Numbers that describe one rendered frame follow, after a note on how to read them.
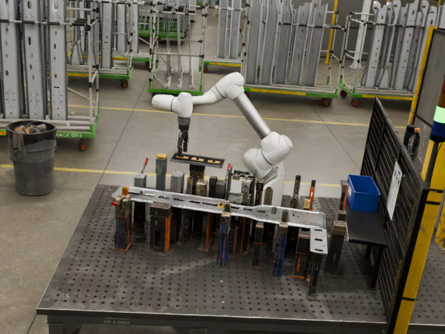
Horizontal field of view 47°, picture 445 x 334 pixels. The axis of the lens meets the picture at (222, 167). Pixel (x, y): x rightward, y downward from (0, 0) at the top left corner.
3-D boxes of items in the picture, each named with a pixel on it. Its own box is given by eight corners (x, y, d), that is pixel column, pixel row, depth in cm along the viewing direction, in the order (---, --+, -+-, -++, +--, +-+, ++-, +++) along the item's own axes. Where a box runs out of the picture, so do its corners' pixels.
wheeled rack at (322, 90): (238, 101, 989) (246, 6, 924) (237, 89, 1082) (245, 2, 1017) (336, 109, 992) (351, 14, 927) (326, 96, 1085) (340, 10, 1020)
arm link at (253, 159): (257, 173, 412) (240, 153, 406) (275, 161, 404) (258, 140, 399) (255, 182, 398) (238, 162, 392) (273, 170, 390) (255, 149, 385)
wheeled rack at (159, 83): (202, 107, 929) (208, 6, 864) (146, 103, 921) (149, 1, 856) (200, 83, 1106) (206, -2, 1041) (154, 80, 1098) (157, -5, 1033)
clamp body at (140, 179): (130, 224, 356) (130, 177, 342) (135, 217, 366) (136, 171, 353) (143, 226, 355) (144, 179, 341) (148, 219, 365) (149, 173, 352)
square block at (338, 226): (324, 276, 314) (333, 224, 301) (324, 270, 321) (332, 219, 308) (337, 278, 313) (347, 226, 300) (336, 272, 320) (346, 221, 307)
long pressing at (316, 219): (108, 199, 325) (108, 197, 324) (120, 185, 345) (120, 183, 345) (326, 230, 308) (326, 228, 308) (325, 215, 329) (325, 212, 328)
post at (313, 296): (305, 299, 291) (312, 255, 280) (305, 288, 301) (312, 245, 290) (316, 301, 290) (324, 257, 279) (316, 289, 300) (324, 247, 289)
